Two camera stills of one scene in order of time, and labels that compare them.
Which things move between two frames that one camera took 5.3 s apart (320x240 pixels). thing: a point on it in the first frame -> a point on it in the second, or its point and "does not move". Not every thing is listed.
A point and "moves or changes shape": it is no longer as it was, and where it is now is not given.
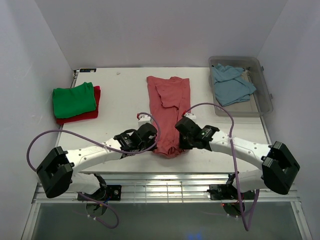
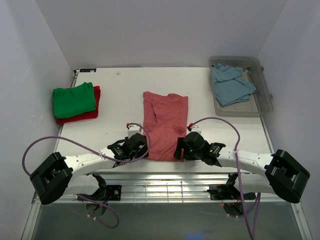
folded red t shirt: (97, 90) does not move
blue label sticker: (93, 70) does not move
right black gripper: (183, 145) -> (181, 144)
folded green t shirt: (68, 101) does not move
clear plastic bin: (238, 85) does not move
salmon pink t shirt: (169, 98) moves or changes shape
